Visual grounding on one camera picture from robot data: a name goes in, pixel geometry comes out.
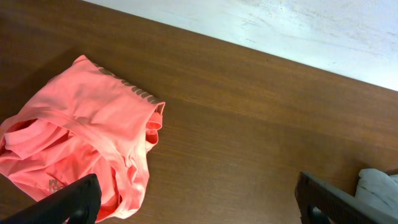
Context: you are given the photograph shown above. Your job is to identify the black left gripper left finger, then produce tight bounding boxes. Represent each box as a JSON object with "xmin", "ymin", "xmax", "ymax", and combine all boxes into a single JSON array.
[{"xmin": 2, "ymin": 174, "xmax": 101, "ymax": 224}]

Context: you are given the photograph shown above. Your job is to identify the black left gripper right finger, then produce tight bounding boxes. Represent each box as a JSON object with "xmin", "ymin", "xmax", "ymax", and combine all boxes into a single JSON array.
[{"xmin": 294, "ymin": 171, "xmax": 379, "ymax": 224}]

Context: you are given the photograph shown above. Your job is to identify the light blue polo shirt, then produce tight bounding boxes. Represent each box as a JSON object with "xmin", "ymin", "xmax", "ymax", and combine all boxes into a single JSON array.
[{"xmin": 355, "ymin": 169, "xmax": 397, "ymax": 218}]

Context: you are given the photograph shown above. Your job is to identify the crumpled salmon pink shirt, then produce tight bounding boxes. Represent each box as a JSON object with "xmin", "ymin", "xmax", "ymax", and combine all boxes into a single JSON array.
[{"xmin": 1, "ymin": 55, "xmax": 165, "ymax": 221}]

